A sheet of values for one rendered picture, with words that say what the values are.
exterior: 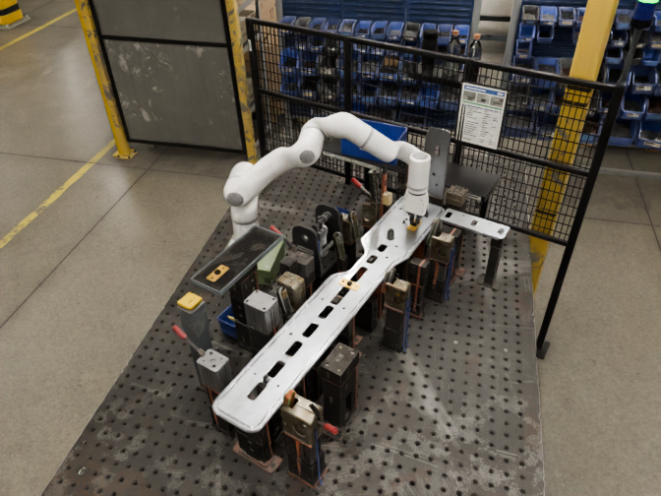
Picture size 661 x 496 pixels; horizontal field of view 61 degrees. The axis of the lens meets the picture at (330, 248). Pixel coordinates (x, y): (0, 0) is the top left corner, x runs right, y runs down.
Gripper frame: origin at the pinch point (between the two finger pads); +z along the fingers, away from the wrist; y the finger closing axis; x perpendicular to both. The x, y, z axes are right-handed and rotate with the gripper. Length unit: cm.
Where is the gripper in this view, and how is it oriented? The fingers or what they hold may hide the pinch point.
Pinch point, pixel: (414, 219)
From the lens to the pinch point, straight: 245.9
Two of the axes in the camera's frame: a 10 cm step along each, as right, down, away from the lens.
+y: 8.5, 3.2, -4.3
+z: 0.2, 7.8, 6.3
